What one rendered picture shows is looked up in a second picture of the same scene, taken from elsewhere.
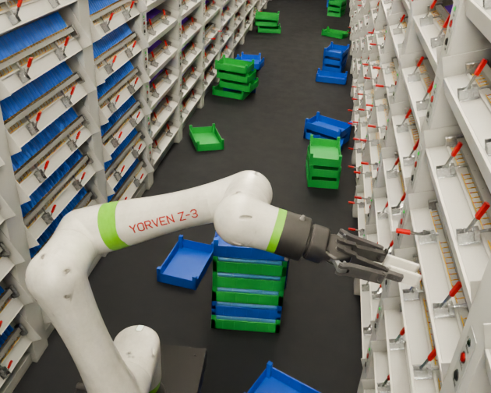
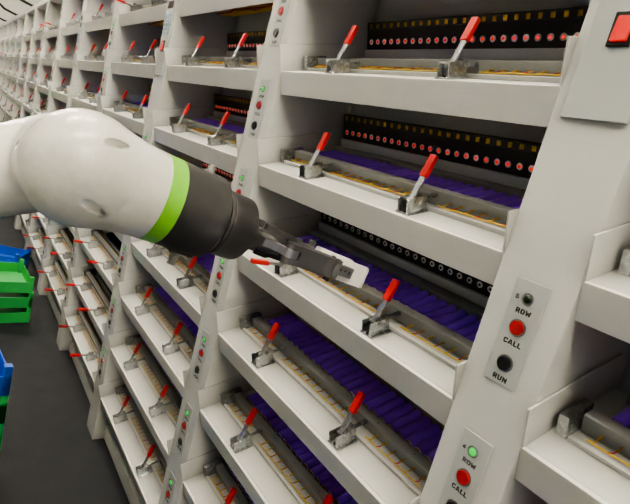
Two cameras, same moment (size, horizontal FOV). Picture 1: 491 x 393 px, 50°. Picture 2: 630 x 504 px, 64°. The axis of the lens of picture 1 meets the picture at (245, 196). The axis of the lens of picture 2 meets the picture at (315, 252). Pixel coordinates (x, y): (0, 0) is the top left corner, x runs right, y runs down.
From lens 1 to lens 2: 0.69 m
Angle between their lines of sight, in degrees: 47
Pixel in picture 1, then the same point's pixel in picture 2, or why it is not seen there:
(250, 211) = (124, 135)
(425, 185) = not seen: hidden behind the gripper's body
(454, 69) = (291, 63)
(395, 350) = (242, 451)
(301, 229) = (218, 184)
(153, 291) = not seen: outside the picture
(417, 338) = (304, 403)
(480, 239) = (423, 209)
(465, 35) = (303, 22)
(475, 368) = (566, 322)
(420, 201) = not seen: hidden behind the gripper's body
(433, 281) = (332, 306)
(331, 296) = (61, 450)
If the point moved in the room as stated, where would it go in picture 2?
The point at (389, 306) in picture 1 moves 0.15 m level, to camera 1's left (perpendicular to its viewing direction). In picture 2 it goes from (206, 402) to (145, 413)
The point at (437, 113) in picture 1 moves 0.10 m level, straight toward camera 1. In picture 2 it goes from (272, 118) to (287, 120)
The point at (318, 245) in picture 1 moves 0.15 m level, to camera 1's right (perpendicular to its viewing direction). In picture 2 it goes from (247, 215) to (340, 227)
